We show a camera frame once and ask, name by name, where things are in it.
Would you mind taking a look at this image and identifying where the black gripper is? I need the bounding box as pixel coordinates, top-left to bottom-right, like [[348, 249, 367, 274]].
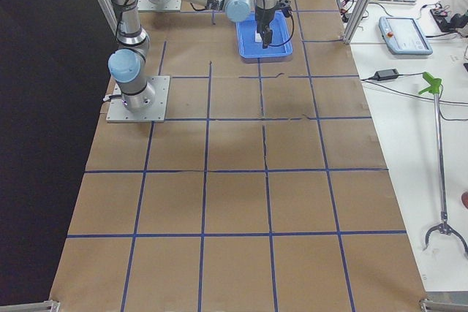
[[254, 7, 274, 49]]

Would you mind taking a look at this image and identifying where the green handled reacher grabber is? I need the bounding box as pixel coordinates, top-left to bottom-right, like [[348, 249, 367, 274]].
[[418, 72, 467, 257]]

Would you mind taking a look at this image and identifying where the blue plastic tray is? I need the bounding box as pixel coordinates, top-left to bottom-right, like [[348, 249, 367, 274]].
[[236, 11, 293, 61]]

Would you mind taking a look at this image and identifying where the brown paper table cover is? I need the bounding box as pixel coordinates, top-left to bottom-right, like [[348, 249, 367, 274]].
[[50, 0, 424, 311]]

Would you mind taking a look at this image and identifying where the white block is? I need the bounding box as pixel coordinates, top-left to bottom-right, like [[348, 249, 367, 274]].
[[254, 32, 263, 42]]

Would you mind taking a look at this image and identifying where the black device with red wires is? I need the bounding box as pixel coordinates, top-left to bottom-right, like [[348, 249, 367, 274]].
[[429, 9, 467, 33]]

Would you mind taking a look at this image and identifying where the grey teach pendant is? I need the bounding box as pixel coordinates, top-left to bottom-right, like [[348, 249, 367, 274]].
[[378, 17, 433, 56]]

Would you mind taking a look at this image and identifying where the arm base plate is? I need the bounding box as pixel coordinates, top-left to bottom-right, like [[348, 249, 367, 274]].
[[106, 75, 170, 123], [137, 0, 181, 12]]

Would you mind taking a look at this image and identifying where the aluminium frame post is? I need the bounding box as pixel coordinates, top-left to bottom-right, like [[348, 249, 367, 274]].
[[341, 0, 387, 45]]

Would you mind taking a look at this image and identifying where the black power adapter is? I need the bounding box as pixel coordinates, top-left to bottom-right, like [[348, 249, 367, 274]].
[[374, 69, 400, 81]]

